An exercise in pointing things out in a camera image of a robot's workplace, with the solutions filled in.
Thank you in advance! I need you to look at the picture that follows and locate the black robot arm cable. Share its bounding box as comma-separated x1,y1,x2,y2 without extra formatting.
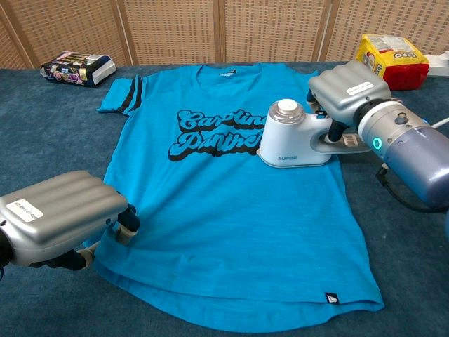
375,166,449,214

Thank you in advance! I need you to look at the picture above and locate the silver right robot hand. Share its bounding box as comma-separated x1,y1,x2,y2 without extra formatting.
307,60,392,143

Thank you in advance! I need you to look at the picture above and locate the dark snack package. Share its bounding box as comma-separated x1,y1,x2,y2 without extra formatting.
40,51,117,88

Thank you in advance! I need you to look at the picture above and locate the white handheld garment steamer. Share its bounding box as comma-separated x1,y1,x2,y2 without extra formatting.
255,98,372,169

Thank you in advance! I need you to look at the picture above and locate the teal carpet table cover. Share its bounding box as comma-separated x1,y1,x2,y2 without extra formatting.
0,61,449,337

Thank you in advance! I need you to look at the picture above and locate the blue Carolina Panthers t-shirt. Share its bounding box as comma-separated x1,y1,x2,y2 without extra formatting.
83,62,385,333

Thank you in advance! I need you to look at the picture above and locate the woven rattan folding screen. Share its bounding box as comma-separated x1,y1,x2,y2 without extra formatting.
0,0,449,70

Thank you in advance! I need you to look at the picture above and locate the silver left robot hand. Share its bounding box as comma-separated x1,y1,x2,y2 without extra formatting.
0,170,141,270

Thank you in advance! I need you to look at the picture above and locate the yellow red snack package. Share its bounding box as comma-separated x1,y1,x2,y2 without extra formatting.
356,33,430,91

